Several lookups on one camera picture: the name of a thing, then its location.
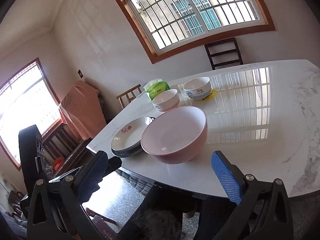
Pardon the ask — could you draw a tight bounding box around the wood-framed barred window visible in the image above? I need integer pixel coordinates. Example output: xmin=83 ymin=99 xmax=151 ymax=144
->
xmin=104 ymin=0 xmax=276 ymax=64

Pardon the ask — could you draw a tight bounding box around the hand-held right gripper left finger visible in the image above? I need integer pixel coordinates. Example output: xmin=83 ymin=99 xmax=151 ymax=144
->
xmin=27 ymin=150 xmax=108 ymax=240

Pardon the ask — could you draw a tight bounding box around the dark wooden chair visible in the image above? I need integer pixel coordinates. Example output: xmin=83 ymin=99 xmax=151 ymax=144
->
xmin=204 ymin=37 xmax=244 ymax=71

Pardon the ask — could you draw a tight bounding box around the large blue floral plate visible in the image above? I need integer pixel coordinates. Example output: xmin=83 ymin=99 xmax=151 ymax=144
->
xmin=111 ymin=116 xmax=156 ymax=159

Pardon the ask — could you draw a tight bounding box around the green tissue pack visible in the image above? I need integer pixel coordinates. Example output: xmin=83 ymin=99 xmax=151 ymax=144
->
xmin=143 ymin=79 xmax=171 ymax=101

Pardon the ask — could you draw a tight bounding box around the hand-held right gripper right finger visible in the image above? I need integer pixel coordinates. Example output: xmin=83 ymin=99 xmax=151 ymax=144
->
xmin=211 ymin=150 xmax=294 ymax=240

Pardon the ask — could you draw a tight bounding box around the orange cloth cover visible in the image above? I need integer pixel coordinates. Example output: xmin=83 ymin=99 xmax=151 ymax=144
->
xmin=59 ymin=80 xmax=107 ymax=142

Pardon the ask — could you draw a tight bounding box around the white plate with pink flowers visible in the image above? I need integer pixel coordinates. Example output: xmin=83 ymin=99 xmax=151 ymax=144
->
xmin=111 ymin=116 xmax=152 ymax=151

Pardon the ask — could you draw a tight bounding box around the white bowl with pink stripes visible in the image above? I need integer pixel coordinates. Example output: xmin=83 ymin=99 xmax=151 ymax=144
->
xmin=152 ymin=89 xmax=180 ymax=112

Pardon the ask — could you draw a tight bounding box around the white bowl with cartoon print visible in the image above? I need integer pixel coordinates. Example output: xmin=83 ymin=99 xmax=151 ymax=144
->
xmin=183 ymin=77 xmax=212 ymax=100

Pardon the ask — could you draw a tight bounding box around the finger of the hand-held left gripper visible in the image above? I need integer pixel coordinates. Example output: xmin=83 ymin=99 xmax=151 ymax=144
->
xmin=103 ymin=156 xmax=123 ymax=177

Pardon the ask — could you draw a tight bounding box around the yellow round sticker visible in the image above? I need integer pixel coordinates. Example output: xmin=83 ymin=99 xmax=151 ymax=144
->
xmin=202 ymin=89 xmax=218 ymax=101

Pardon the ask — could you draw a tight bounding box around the narrow wood-framed window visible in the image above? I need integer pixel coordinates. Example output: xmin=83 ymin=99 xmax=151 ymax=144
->
xmin=0 ymin=57 xmax=63 ymax=172

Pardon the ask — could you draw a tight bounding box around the light wooden chair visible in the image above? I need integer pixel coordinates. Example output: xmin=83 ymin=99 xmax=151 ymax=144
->
xmin=116 ymin=84 xmax=142 ymax=109

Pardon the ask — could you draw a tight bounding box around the reddish wooden stool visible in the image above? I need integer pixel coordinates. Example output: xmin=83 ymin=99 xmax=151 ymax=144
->
xmin=84 ymin=207 xmax=117 ymax=240

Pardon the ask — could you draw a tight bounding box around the small blue floral plate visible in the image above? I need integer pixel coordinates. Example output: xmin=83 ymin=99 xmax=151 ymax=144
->
xmin=112 ymin=145 xmax=143 ymax=155

